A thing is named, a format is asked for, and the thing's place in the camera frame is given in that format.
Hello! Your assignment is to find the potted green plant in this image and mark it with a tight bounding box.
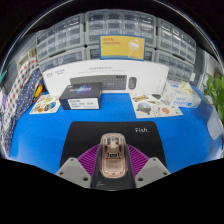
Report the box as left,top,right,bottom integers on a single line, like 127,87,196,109
202,73,224,123

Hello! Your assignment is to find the large colourful sticker sheet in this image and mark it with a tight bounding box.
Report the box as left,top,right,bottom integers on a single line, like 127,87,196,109
129,92,184,119

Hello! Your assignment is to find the pink translucent computer mouse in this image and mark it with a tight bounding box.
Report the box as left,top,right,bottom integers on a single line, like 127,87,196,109
99,132,129,179

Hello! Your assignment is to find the white keyboard packaging box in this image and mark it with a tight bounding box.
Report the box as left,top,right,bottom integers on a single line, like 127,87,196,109
42,59,170,96

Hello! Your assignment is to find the black mouse pad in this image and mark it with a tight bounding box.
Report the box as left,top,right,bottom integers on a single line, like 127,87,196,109
59,120,168,192

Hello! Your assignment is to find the white tissue box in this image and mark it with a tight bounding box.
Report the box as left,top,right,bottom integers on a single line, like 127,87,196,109
162,80,203,109

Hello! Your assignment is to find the white woven basket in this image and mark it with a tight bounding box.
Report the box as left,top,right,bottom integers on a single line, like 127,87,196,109
16,49,38,73

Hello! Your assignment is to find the yellow card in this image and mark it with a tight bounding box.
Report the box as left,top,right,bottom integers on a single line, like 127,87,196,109
98,34,147,62

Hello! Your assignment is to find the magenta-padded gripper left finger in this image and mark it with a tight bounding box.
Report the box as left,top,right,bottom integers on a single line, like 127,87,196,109
54,143,101,189

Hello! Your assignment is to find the red blue checked cloth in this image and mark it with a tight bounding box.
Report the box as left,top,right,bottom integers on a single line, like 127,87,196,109
2,58,39,128

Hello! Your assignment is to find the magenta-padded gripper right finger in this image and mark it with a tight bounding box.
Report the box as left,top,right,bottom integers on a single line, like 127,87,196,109
125,143,172,189

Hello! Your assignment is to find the small black blue box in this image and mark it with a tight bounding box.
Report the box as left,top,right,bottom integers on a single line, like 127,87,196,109
58,82,103,111

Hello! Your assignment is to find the small colourful sticker sheet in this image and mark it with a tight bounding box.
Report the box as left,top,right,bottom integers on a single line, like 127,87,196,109
29,94,62,115

